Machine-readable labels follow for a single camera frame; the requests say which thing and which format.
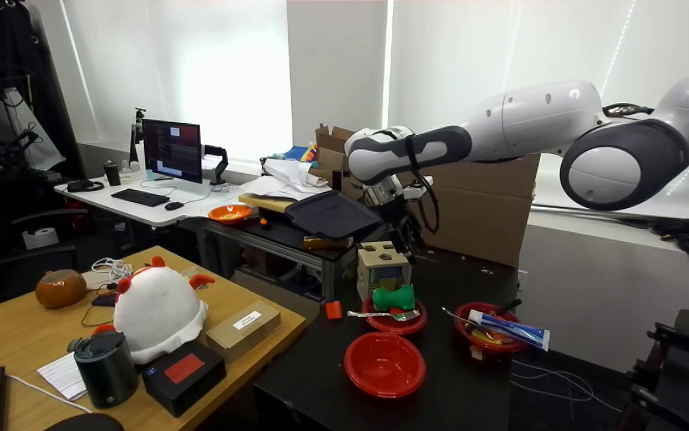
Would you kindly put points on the small open cardboard box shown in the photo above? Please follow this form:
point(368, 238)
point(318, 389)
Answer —
point(331, 143)

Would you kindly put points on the clear plastic bag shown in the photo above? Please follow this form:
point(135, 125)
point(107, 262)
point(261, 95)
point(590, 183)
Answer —
point(107, 274)

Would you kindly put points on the wooden desk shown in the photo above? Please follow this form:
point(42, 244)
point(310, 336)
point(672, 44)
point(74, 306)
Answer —
point(10, 336)

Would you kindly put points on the wooden shape sorter box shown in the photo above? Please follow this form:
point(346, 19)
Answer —
point(382, 264)

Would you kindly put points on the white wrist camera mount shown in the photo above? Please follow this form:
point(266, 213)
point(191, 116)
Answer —
point(413, 191)

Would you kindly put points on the white desk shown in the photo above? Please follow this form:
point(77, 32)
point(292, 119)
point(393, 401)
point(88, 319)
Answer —
point(120, 208)

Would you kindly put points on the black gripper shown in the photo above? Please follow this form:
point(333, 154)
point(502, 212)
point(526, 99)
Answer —
point(397, 203)

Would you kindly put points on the large black oval mouse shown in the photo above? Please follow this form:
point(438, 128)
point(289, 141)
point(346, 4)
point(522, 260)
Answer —
point(86, 422)

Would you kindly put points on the small red block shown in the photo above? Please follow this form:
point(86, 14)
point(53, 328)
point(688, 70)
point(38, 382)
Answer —
point(333, 310)

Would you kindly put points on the red bowl with toothpaste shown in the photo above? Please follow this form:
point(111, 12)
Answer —
point(490, 337)

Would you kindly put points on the orange bowl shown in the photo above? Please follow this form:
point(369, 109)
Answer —
point(234, 213)

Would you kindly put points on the black clamp rack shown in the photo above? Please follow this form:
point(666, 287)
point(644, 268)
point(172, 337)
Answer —
point(680, 374)

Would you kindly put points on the red plastic bowl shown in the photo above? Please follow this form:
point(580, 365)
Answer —
point(385, 365)

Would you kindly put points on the black office chair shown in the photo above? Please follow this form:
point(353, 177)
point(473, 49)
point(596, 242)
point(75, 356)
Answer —
point(10, 240)

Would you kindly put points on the large brown cardboard box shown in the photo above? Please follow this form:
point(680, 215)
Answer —
point(479, 215)

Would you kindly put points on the thin white stick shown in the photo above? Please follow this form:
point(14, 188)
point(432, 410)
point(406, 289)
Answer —
point(455, 313)

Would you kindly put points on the black cup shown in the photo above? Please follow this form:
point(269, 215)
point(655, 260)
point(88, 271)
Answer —
point(113, 172)

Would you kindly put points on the black desk keyboard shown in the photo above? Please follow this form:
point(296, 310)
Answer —
point(142, 197)

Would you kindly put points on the black mug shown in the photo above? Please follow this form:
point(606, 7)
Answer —
point(107, 370)

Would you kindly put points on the stack of white papers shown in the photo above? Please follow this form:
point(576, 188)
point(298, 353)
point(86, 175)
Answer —
point(292, 175)

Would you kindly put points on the computer monitor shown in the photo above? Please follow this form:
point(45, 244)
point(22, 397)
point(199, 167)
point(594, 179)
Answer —
point(173, 149)

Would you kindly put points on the green plush toy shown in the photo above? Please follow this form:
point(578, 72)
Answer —
point(393, 298)

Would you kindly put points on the flat tan cardboard box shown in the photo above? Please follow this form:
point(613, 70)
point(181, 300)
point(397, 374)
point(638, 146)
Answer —
point(241, 325)

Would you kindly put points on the red bowl with spoon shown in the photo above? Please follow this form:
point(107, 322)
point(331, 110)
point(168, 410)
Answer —
point(397, 325)

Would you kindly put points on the hanging dark clothes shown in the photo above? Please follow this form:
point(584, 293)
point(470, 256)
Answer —
point(2, 80)

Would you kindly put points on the brown football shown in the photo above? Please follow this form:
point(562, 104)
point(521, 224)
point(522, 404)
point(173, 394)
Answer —
point(62, 287)

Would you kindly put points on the white blue toothpaste tube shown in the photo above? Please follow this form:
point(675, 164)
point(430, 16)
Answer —
point(513, 328)

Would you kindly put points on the white paper sheet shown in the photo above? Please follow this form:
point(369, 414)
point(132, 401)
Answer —
point(63, 374)

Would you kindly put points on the white spoon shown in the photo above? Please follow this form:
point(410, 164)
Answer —
point(382, 313)

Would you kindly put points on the orange fruit toy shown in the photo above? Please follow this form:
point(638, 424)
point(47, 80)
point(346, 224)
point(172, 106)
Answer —
point(485, 340)

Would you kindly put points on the grey metal table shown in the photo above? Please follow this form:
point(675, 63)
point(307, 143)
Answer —
point(281, 248)

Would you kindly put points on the small black computer mouse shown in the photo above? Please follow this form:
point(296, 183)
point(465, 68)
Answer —
point(173, 207)

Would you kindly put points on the black headset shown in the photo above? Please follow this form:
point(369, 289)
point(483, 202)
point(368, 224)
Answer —
point(86, 184)

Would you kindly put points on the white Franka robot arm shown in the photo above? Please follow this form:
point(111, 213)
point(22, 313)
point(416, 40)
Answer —
point(537, 119)

